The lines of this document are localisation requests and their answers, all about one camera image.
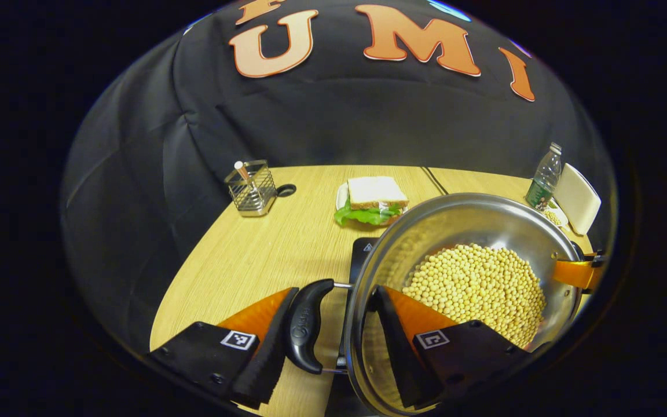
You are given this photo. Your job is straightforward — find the black induction cooktop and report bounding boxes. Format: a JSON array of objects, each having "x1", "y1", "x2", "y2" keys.
[{"x1": 325, "y1": 236, "x2": 383, "y2": 417}]

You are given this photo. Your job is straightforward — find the metal wire holder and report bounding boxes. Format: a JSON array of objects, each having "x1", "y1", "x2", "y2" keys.
[{"x1": 225, "y1": 160, "x2": 277, "y2": 217}]

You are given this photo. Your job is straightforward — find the sandwich with lettuce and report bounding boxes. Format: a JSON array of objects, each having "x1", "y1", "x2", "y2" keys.
[{"x1": 335, "y1": 176, "x2": 409, "y2": 226}]

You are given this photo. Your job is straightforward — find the pile of soybeans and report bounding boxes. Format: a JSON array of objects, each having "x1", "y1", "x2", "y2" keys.
[{"x1": 402, "y1": 243, "x2": 547, "y2": 348}]

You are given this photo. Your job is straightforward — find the steel pot with black handle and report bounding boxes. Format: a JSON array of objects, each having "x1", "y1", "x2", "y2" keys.
[{"x1": 285, "y1": 193, "x2": 584, "y2": 417}]

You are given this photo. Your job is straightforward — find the black power cable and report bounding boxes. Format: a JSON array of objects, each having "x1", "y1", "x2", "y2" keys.
[{"x1": 420, "y1": 167, "x2": 450, "y2": 196}]

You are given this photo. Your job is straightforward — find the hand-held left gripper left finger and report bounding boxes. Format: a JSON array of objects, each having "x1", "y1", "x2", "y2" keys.
[{"x1": 148, "y1": 287, "x2": 300, "y2": 409}]

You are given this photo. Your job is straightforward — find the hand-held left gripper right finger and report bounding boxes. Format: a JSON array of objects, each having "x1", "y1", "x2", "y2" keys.
[{"x1": 368, "y1": 285, "x2": 531, "y2": 409}]

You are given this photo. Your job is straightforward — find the clear plastic bottle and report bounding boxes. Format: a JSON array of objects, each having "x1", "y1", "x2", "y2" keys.
[{"x1": 526, "y1": 142, "x2": 563, "y2": 212}]

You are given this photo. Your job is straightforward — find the white divided bean tray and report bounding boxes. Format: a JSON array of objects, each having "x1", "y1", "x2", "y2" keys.
[{"x1": 542, "y1": 200, "x2": 569, "y2": 228}]

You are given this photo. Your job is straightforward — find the white box appliance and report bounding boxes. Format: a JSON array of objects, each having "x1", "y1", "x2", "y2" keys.
[{"x1": 552, "y1": 163, "x2": 602, "y2": 235}]

